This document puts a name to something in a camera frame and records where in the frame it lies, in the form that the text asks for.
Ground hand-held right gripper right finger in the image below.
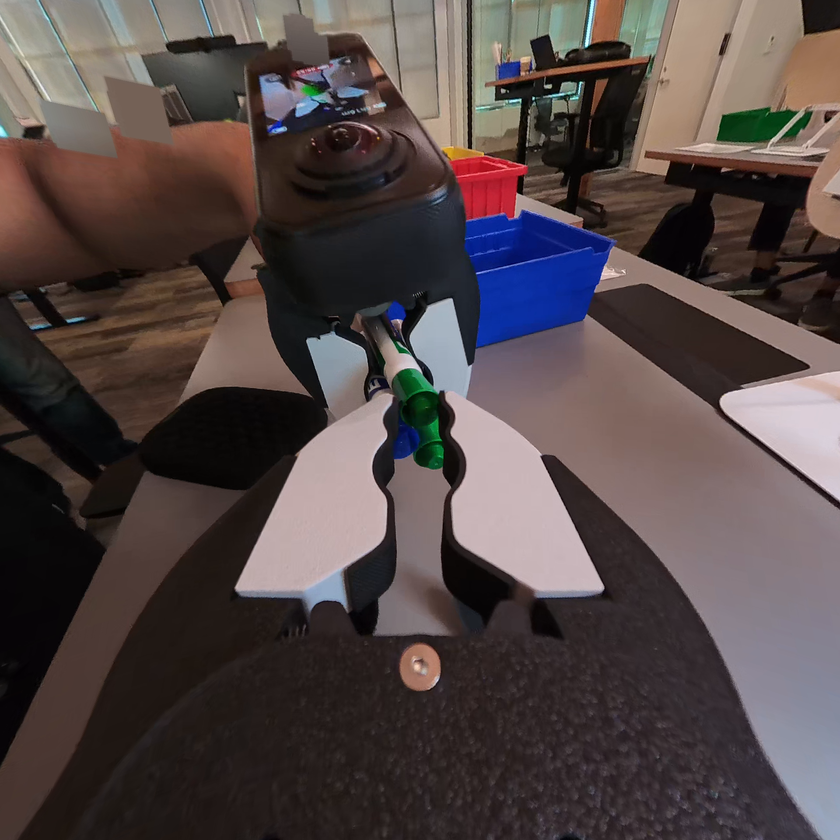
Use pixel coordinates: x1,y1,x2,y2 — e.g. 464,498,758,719
438,390,606,621

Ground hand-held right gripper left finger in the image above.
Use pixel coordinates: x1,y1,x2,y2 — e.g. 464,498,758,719
234,394,399,614

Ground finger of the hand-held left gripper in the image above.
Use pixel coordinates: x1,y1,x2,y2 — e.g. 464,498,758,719
306,330,370,422
407,297,473,399

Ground green dry erase marker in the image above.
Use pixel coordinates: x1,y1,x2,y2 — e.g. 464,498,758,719
371,318,448,471

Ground blue dry erase marker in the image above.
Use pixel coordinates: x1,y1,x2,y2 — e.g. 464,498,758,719
364,373,422,462

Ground person's left forearm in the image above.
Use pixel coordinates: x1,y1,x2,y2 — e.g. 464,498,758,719
0,121,261,291

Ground blue plastic bin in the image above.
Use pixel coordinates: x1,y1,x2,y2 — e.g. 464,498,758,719
462,210,616,349

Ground black wrist rest pad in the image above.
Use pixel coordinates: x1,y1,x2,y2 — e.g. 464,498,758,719
139,387,328,492

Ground red plastic bin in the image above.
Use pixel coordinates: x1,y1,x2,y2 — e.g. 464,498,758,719
451,156,529,221

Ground black display screen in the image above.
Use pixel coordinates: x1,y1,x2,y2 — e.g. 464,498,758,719
141,36,270,126

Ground black backpack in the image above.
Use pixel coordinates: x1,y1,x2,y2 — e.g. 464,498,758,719
638,202,716,280

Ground black office chair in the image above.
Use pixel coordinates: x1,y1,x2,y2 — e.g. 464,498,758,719
541,59,652,212

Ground wooden standing desk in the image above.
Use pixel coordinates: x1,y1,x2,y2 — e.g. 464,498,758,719
486,56,652,198

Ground white document stand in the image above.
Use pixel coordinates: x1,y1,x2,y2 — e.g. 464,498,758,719
720,371,840,503

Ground person's leg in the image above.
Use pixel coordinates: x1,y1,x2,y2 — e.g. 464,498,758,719
0,295,140,480

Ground black bag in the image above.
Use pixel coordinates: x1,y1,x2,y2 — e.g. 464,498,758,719
564,41,632,67

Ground wooden office desk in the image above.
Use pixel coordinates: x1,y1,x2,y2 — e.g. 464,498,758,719
645,141,829,204

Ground green plastic bin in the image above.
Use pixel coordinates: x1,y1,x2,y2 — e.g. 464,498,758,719
717,107,813,144

